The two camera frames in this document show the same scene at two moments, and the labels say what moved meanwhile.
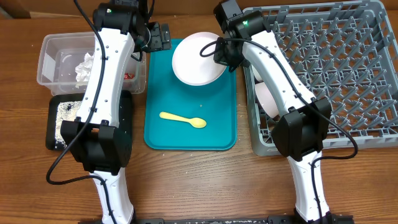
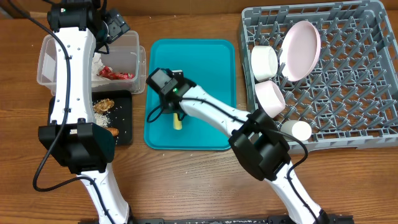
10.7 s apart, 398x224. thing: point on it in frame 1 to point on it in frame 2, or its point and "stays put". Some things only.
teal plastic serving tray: x=165 y=91 stays put
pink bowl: x=266 y=99 stays put
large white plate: x=190 y=66 to x=300 y=50
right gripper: x=219 y=56 to x=165 y=109
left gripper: x=158 y=43 to x=116 y=24
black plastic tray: x=125 y=121 stays put
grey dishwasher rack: x=345 y=53 stays put
